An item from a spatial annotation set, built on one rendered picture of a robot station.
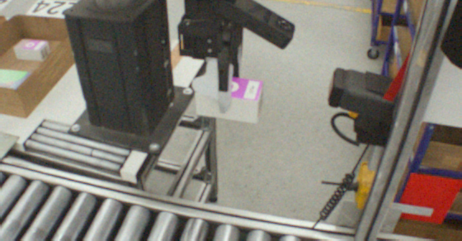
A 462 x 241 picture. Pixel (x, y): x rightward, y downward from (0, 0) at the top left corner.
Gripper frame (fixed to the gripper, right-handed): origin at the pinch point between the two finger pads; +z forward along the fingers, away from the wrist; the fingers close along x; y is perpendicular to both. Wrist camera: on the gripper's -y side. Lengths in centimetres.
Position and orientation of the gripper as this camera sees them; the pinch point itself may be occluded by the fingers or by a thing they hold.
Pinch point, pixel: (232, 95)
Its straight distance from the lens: 71.9
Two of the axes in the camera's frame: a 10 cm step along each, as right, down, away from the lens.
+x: -2.4, 6.2, -7.5
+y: -9.7, -1.5, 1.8
